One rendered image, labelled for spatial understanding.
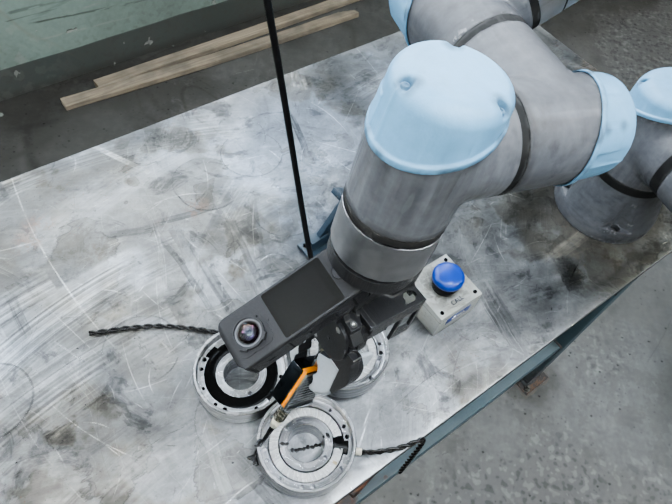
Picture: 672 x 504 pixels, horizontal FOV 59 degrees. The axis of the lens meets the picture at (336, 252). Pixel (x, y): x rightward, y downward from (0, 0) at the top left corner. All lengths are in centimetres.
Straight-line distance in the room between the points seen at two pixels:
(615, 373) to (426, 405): 117
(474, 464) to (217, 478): 100
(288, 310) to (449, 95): 21
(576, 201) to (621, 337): 103
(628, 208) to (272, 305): 60
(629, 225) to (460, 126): 64
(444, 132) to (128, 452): 51
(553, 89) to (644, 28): 271
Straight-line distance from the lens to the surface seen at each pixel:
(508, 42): 44
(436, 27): 47
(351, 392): 68
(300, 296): 44
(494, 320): 80
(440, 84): 33
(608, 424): 178
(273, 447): 66
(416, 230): 37
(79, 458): 72
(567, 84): 42
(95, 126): 215
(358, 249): 40
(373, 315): 48
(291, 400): 59
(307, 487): 65
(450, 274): 73
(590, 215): 92
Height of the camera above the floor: 146
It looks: 56 degrees down
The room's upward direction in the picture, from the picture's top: 11 degrees clockwise
